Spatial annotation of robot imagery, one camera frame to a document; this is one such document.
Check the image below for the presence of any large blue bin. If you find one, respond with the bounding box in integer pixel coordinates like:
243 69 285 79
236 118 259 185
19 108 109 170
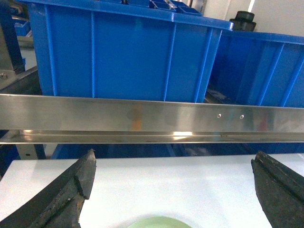
208 31 304 108
25 0 233 103

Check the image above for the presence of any large blue bin right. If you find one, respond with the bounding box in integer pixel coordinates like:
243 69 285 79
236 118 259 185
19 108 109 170
208 31 304 108

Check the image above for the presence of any large blue bin left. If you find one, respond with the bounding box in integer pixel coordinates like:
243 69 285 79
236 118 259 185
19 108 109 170
25 0 233 103

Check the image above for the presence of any stainless steel rack rail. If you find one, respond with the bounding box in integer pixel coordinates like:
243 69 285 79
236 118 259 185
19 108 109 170
0 95 304 144

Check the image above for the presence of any pale green plate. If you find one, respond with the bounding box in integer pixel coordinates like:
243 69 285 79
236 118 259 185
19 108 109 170
128 216 191 228

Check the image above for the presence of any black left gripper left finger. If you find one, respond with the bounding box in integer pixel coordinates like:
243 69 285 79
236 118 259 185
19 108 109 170
0 149 96 228

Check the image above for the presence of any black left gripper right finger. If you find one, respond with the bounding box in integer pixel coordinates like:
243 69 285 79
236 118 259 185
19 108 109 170
251 151 304 228

